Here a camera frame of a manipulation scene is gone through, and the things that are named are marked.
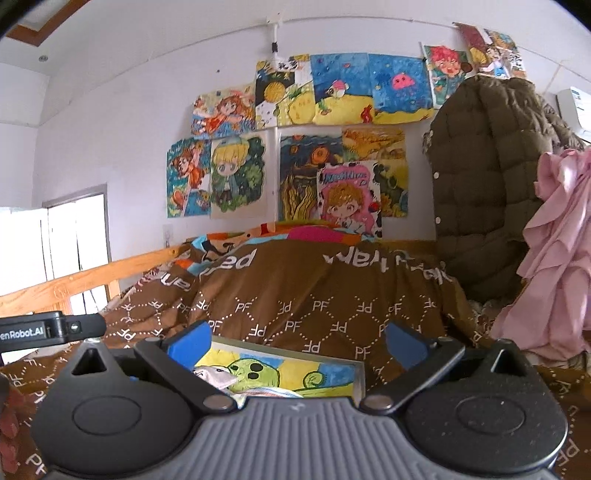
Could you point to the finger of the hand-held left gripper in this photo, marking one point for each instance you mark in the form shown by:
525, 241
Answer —
87, 326

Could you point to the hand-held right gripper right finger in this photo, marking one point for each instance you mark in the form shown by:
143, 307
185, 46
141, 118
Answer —
406, 348

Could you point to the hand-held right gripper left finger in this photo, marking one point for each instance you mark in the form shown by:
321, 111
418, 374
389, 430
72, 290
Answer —
189, 344

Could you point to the grey storage box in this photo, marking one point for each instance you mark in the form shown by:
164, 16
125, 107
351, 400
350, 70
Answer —
360, 378

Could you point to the bright window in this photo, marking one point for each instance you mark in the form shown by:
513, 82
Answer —
74, 240

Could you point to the cartoon printed towel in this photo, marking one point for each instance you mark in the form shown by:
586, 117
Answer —
277, 369

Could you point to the reddish knit cloth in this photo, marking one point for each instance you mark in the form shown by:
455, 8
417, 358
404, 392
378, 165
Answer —
8, 424

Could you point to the brown printed blanket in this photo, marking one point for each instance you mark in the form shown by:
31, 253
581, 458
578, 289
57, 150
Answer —
300, 295

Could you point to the orange and blue patterned blanket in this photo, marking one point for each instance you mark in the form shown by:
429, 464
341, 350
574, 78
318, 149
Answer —
318, 233

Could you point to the brown puffer jacket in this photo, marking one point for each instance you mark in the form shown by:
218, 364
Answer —
485, 184

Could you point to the pink garment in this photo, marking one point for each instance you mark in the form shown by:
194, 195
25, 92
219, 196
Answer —
563, 240

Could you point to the white air conditioner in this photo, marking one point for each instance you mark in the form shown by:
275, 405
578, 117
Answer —
577, 110

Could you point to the wooden bed rail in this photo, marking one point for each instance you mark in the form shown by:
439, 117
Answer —
69, 284

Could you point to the group of colourful wall drawings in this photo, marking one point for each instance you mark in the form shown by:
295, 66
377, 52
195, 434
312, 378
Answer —
341, 83

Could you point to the wooden ceiling frame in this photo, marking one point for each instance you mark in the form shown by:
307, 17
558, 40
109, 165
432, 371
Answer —
41, 23

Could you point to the white wall pipe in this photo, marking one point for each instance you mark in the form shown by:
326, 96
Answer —
275, 34

